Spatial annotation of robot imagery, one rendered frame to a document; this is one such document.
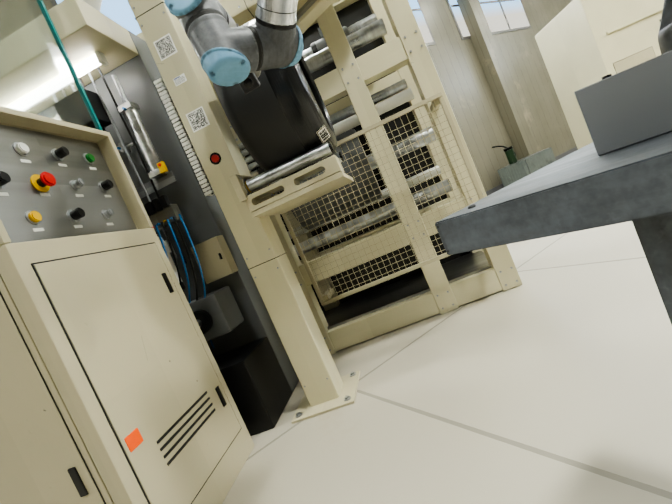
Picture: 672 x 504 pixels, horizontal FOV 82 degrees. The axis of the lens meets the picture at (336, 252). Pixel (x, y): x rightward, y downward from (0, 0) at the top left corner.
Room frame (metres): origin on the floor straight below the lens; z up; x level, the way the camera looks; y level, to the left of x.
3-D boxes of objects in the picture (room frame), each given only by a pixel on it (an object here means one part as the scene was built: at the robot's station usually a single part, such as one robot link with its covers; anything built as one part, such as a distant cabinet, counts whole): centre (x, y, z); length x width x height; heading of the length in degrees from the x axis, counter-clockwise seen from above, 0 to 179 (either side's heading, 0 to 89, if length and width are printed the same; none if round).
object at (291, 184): (1.40, 0.04, 0.83); 0.36 x 0.09 x 0.06; 79
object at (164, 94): (1.55, 0.36, 1.19); 0.05 x 0.04 x 0.48; 169
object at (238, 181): (1.57, 0.19, 0.90); 0.40 x 0.03 x 0.10; 169
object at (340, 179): (1.54, 0.01, 0.80); 0.37 x 0.36 x 0.02; 169
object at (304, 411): (1.56, 0.27, 0.01); 0.27 x 0.27 x 0.02; 79
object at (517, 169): (6.87, -3.68, 0.41); 0.86 x 0.70 x 0.83; 120
